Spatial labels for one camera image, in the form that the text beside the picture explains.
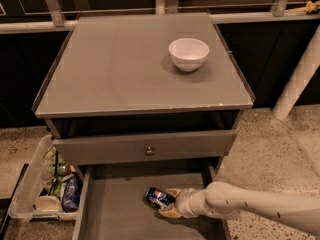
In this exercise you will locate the grey top drawer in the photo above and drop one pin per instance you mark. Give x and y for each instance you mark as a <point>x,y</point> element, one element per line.
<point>132,148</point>

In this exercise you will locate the blue snack bag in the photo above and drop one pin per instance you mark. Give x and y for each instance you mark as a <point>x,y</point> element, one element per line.
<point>71,194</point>

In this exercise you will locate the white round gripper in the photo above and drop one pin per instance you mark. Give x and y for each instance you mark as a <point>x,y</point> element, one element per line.
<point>183,201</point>

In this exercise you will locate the round metal drawer knob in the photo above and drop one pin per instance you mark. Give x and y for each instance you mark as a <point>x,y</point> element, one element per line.
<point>149,151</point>

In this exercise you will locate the white ceramic bowl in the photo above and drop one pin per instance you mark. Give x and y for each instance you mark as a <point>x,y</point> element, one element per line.
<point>188,54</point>

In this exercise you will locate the white cup in bin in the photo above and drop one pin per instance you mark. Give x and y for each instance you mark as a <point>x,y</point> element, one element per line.
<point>48,203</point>

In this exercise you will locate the blue pepsi can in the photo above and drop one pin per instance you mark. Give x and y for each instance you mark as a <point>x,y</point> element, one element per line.
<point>158,199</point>

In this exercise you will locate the grey drawer cabinet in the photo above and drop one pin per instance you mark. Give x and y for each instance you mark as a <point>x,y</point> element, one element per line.
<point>115,77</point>

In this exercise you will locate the metal railing frame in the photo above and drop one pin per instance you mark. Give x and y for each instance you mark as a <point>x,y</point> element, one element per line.
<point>32,16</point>

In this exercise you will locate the white diagonal support pole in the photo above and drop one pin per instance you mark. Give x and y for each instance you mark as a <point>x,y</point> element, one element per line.
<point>301,76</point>

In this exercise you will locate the clear plastic storage bin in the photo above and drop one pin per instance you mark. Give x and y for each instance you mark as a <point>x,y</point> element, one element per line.
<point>23,202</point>

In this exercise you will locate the open grey middle drawer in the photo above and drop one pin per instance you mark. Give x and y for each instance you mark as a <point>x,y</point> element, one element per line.
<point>113,205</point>

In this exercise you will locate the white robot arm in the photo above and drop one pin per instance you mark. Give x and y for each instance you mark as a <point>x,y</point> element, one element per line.
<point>225,201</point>

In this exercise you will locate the green snack packets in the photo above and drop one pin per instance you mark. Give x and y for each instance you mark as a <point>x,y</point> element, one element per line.
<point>54,172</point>

